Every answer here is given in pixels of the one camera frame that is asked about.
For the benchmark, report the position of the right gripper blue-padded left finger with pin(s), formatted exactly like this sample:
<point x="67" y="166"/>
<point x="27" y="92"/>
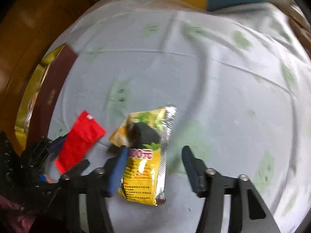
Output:
<point x="97" y="186"/>

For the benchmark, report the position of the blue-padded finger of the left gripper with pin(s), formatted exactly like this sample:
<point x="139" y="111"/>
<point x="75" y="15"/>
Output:
<point x="56" y="145"/>

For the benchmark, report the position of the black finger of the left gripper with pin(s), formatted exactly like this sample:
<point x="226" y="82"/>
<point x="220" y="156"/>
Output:
<point x="77" y="170"/>

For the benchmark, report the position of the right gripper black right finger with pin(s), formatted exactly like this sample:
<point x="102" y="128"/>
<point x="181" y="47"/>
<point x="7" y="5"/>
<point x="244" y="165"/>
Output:
<point x="248" y="211"/>

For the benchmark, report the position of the large red snack packet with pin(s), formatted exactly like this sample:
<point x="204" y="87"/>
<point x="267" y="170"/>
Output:
<point x="85" y="132"/>

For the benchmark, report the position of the yellow green snack packet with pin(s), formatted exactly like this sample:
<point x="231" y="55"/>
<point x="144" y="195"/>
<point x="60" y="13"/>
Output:
<point x="146" y="134"/>

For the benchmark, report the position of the gold rectangular tin tray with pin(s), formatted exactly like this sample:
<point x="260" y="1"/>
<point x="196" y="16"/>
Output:
<point x="41" y="94"/>

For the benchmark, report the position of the white green-patterned tablecloth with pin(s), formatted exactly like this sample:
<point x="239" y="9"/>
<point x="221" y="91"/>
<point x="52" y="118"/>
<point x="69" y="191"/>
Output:
<point x="239" y="80"/>

